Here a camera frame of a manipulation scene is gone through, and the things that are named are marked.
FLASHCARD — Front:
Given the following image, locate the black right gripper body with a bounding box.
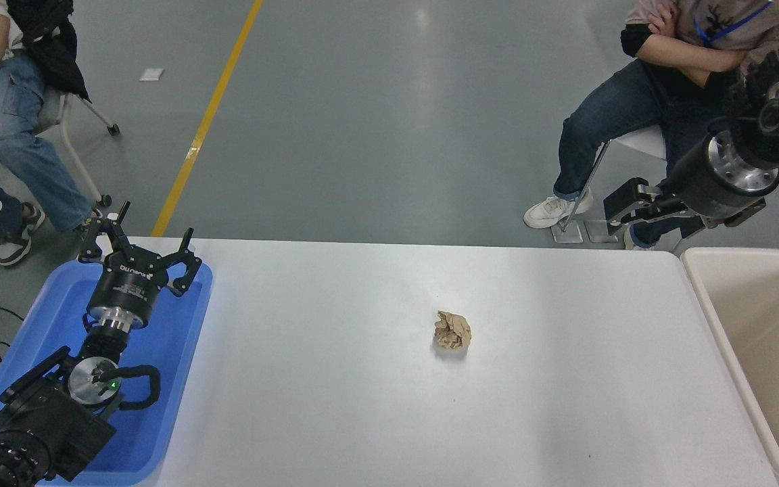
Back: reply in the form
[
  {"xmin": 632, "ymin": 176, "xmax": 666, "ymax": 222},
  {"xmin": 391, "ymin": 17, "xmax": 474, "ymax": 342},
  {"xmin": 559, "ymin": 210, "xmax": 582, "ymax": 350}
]
[{"xmin": 661, "ymin": 139, "xmax": 765, "ymax": 221}]

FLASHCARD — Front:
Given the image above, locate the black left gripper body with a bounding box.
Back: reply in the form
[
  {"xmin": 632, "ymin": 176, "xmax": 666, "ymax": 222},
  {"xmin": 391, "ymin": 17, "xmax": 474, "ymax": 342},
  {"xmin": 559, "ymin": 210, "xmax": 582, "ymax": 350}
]
[{"xmin": 87, "ymin": 252, "xmax": 168, "ymax": 319}]

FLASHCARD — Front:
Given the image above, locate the person's hand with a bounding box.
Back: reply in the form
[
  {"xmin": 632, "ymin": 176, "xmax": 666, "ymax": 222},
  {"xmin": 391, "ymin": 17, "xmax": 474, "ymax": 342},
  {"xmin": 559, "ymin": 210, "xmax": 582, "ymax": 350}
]
[{"xmin": 646, "ymin": 2, "xmax": 680, "ymax": 36}]

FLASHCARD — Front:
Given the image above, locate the white shell chair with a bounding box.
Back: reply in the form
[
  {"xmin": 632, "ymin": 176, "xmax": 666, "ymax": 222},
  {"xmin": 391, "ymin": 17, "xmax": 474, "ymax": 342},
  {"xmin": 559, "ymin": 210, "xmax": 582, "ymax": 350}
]
[{"xmin": 561, "ymin": 125, "xmax": 694, "ymax": 251}]

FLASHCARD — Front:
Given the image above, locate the blue plastic tray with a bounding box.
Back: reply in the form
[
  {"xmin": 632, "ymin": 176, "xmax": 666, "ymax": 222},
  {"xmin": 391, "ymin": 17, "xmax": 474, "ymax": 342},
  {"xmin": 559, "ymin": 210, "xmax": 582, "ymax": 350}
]
[{"xmin": 0, "ymin": 260, "xmax": 214, "ymax": 486}]

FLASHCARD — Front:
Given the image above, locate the person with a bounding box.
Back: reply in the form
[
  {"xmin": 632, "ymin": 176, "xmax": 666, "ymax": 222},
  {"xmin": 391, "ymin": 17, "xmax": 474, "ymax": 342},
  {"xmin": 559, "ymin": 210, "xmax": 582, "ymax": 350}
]
[
  {"xmin": 0, "ymin": 0, "xmax": 103, "ymax": 268},
  {"xmin": 523, "ymin": 0, "xmax": 779, "ymax": 251}
]

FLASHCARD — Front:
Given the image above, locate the large pale bin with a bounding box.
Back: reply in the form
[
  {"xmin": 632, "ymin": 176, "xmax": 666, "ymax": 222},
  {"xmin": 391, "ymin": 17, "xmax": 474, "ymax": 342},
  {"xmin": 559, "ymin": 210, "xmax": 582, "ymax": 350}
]
[{"xmin": 680, "ymin": 247, "xmax": 779, "ymax": 487}]

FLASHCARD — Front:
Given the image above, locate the grey wheeled chair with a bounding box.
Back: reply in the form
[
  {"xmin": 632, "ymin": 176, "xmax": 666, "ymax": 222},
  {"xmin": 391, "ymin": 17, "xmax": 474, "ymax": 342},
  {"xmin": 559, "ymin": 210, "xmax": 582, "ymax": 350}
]
[{"xmin": 34, "ymin": 88, "xmax": 122, "ymax": 207}]

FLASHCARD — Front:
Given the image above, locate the black jacket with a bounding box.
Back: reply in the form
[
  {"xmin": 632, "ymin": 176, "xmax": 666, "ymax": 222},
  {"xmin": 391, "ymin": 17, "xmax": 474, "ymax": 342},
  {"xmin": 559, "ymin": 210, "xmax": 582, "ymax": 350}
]
[{"xmin": 7, "ymin": 0, "xmax": 91, "ymax": 101}]

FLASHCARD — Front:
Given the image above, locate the crumpled tan paper ball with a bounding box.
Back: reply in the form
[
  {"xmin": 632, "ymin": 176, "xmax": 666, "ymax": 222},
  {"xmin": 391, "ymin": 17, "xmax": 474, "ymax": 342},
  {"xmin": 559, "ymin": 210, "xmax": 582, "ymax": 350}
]
[{"xmin": 433, "ymin": 310, "xmax": 472, "ymax": 350}]

